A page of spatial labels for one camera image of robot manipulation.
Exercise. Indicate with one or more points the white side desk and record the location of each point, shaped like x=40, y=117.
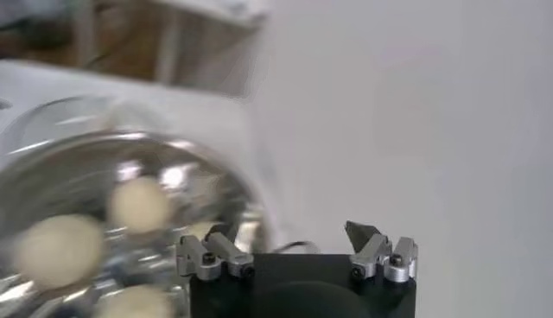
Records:
x=166, y=52

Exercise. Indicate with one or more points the stainless steel steamer pot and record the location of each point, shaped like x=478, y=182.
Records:
x=203, y=190

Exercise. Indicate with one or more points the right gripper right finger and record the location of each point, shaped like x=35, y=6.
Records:
x=373, y=250

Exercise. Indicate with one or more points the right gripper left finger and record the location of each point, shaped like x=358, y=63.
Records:
x=224, y=250

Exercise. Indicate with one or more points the white steamed baozi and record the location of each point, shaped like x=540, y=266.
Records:
x=136, y=304
x=138, y=205
x=58, y=250

